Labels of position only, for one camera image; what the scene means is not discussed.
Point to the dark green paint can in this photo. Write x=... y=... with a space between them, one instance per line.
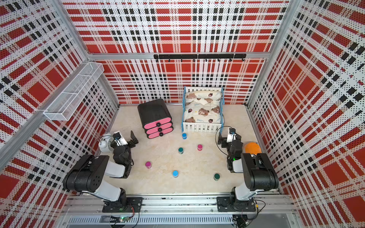
x=216 y=177

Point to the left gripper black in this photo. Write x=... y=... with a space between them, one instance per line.
x=130 y=142

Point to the teal paint can centre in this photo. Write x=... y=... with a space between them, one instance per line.
x=180 y=150

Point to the white alarm clock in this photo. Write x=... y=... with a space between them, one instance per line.
x=105 y=143

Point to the white wire mesh shelf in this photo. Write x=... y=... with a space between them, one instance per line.
x=64 y=106

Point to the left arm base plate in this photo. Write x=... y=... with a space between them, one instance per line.
x=127 y=205

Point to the black pink drawer cabinet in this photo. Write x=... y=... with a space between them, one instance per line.
x=155 y=118

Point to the magenta paint can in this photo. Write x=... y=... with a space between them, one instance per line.
x=148 y=165

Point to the aluminium mounting rail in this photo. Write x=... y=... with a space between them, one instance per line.
x=269 y=203

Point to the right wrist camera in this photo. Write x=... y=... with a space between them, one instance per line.
x=232 y=134

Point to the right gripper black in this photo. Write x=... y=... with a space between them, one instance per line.
x=224 y=141

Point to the black wall hook rail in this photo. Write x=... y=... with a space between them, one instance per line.
x=199 y=56

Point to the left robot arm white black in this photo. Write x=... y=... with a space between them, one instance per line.
x=87 y=175

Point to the orange plush whale toy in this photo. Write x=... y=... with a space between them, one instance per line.
x=252 y=148

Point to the bear print blanket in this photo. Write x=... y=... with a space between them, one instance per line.
x=203 y=106

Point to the pink paint can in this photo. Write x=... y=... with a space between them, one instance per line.
x=199 y=147

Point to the blue white doll bed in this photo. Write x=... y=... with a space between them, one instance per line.
x=202 y=127

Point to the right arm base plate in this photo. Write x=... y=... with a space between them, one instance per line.
x=227 y=204

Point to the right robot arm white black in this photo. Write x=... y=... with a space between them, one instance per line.
x=258 y=174

